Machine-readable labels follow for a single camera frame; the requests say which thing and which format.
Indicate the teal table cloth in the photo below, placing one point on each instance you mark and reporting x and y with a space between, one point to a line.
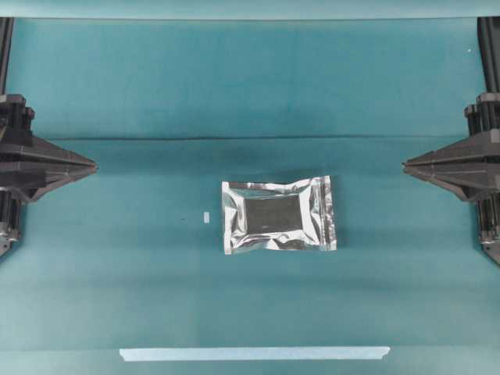
170 110

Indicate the long blue tape strip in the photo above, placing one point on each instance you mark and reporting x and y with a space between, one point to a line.
253 353

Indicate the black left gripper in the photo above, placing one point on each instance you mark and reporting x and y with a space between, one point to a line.
19 145

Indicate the right black frame rail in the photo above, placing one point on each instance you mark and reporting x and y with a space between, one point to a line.
488 33

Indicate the left black frame rail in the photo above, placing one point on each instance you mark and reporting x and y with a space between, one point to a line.
6 32

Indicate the black frame rail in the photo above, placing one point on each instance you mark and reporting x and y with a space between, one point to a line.
6 32
488 33

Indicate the silver zip bag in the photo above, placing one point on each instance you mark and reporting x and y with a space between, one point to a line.
298 216

